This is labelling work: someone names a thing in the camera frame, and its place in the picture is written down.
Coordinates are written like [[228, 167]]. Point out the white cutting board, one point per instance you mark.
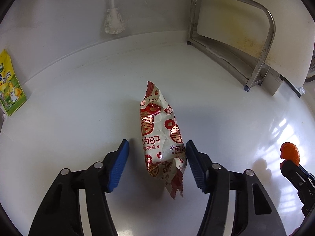
[[292, 48]]

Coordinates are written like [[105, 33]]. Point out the red white snack wrapper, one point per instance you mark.
[[164, 150]]

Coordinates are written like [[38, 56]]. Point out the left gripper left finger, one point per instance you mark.
[[59, 211]]

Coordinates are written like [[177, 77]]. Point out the metal cutting board rack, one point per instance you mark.
[[237, 34]]

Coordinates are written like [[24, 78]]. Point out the yellow seasoning pouch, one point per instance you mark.
[[12, 94]]

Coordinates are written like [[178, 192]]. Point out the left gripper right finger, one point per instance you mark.
[[254, 214]]

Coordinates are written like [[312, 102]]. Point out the white bottle brush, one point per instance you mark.
[[114, 24]]

